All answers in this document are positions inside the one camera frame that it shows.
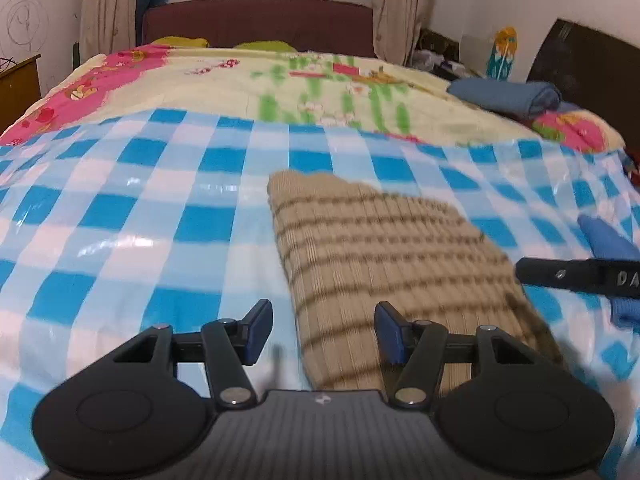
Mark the beige brown-striped knit sweater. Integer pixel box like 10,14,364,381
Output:
267,170,563,390

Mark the blue white checkered plastic sheet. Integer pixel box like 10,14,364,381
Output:
1,108,639,479

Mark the folded blue-grey cloth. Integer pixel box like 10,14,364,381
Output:
447,78,562,119

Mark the dark wooden board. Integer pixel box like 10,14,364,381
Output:
527,18,639,139

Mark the colourful cartoon box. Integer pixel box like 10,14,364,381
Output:
486,26,518,80

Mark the yellow floral cartoon bedsheet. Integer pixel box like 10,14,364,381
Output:
1,44,625,153

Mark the cluttered dark nightstand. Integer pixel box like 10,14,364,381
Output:
408,28,477,81

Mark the yellow-green pillow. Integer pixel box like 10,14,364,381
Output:
150,34,300,54

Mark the dark red headboard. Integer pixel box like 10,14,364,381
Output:
142,0,374,58

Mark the wooden side cabinet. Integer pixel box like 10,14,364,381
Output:
0,54,41,131

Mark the beige curtain right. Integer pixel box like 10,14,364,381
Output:
371,0,435,65

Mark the beige curtain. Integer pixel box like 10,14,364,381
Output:
371,0,435,65
79,0,136,62

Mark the beige curtain left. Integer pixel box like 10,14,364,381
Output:
79,0,136,62

